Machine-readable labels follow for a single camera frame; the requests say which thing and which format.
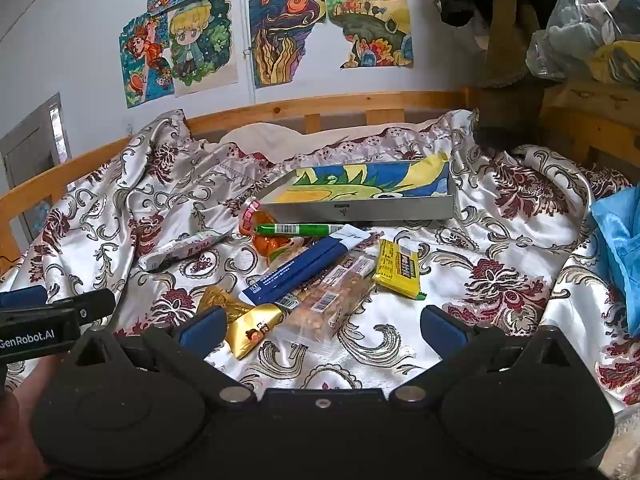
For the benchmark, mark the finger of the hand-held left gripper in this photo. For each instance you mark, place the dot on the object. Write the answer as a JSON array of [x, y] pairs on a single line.
[[90, 305], [22, 296]]

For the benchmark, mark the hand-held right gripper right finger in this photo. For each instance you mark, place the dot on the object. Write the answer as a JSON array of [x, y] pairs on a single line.
[[442, 332]]

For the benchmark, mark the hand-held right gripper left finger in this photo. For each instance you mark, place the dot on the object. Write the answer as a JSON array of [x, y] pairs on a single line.
[[202, 332]]

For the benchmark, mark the gold cartoon snack packet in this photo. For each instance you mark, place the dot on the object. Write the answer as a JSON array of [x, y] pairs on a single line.
[[250, 332]]

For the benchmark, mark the yellow snack packet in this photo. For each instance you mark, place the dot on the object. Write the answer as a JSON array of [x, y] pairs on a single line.
[[397, 270]]

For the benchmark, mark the white floral snack packet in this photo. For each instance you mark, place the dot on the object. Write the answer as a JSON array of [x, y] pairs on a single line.
[[180, 252]]

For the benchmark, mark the long blue snack packet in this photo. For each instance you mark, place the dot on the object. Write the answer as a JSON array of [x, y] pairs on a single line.
[[295, 270]]

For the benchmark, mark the clear peanut brittle packet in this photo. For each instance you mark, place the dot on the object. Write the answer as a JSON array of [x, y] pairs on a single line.
[[320, 305]]

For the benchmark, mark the clear orange jelly packet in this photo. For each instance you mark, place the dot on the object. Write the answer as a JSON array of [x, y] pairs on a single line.
[[250, 217]]

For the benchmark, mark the grey metal tray box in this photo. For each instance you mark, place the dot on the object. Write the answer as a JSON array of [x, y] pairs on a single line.
[[375, 211]]

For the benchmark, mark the person's left forearm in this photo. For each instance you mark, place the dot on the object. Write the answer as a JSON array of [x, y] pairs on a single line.
[[30, 405]]

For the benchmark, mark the floral satin blanket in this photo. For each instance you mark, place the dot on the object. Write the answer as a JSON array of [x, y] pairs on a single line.
[[450, 240]]

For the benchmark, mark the window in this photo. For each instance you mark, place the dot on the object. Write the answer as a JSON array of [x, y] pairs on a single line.
[[35, 140]]

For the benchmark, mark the blue cloth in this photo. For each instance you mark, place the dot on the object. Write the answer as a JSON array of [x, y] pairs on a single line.
[[620, 250]]

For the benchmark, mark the cream pillow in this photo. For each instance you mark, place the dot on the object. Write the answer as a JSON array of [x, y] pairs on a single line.
[[270, 135]]

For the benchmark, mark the beige fuzzy cloth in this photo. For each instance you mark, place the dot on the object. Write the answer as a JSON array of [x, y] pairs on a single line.
[[627, 432]]

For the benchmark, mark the knotty wooden bed end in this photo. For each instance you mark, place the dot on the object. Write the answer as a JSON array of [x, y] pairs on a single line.
[[575, 120]]

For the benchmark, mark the mustard brown hanging garment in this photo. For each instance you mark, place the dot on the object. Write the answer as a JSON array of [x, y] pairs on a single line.
[[505, 50]]

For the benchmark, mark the clear plastic bag of clothes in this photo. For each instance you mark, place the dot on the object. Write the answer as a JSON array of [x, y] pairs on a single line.
[[585, 15]]

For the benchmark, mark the white wall pipe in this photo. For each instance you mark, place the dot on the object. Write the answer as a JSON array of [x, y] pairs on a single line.
[[245, 95]]

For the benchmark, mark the red-haired girl wall drawing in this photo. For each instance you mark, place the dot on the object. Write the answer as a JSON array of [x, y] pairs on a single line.
[[142, 65]]

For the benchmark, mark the wooden bed rail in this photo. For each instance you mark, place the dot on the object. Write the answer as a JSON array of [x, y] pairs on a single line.
[[300, 105]]

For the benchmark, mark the blond child wall drawing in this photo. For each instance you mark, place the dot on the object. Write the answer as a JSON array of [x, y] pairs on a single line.
[[200, 45]]

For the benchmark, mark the landscape wall drawing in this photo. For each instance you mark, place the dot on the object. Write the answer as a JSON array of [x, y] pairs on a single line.
[[365, 15]]

